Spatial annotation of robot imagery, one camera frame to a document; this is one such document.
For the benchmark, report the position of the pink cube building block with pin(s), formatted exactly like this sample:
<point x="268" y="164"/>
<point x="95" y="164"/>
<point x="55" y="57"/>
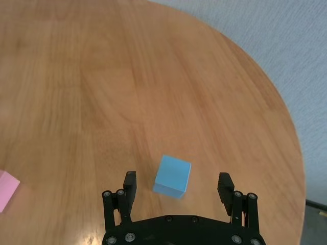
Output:
<point x="6" y="189"/>

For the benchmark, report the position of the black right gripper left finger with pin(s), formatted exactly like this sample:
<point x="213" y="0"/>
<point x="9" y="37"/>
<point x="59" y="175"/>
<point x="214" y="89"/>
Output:
<point x="129" y="194"/>

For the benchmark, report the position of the black wall baseboard strip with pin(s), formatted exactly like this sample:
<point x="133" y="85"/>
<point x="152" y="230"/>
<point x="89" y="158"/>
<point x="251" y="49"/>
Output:
<point x="316" y="205"/>

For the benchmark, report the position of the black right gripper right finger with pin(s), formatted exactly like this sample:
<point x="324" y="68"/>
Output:
<point x="226" y="191"/>

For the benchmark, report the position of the blue cube building block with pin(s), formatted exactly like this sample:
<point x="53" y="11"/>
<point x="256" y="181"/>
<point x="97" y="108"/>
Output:
<point x="173" y="176"/>

